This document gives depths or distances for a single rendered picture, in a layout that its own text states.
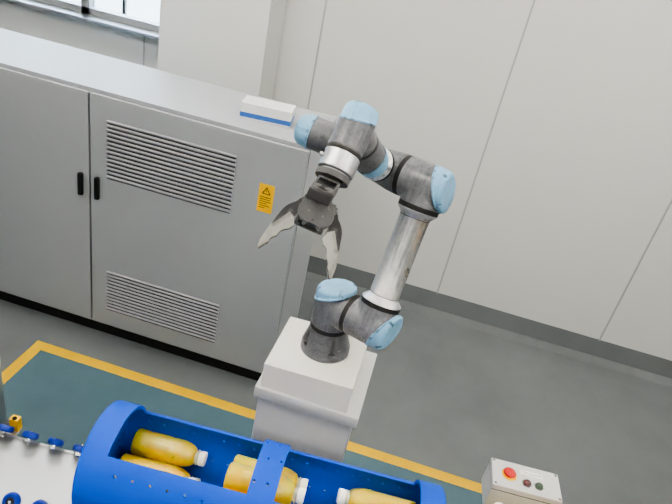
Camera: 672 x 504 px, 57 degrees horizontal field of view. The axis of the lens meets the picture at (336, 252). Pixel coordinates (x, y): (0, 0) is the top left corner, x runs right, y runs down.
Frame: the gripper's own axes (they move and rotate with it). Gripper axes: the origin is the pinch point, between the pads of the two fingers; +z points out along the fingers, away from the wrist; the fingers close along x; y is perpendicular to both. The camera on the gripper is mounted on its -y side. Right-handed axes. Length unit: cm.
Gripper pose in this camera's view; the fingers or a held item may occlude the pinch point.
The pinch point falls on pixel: (293, 264)
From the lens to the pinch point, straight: 117.4
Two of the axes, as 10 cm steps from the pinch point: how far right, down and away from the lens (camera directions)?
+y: -0.8, 1.3, 9.9
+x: -9.1, -4.0, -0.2
